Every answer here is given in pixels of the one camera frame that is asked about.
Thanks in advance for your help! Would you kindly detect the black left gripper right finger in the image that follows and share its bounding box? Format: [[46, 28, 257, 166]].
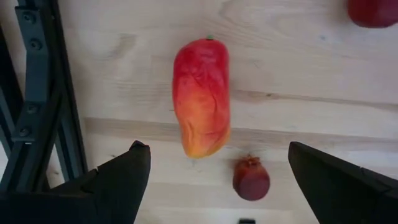
[[288, 141, 398, 224]]

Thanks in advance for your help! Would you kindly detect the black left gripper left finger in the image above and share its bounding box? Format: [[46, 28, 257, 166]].
[[51, 140, 152, 224]]

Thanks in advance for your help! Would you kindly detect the dark red fruit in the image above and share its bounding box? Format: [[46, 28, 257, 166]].
[[346, 0, 398, 29], [232, 154, 271, 202]]

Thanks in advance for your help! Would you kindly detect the red yellow mango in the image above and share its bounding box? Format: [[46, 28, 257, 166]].
[[172, 34, 233, 160]]

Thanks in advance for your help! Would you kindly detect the black aluminium frame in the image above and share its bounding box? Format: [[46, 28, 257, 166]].
[[0, 0, 90, 192]]

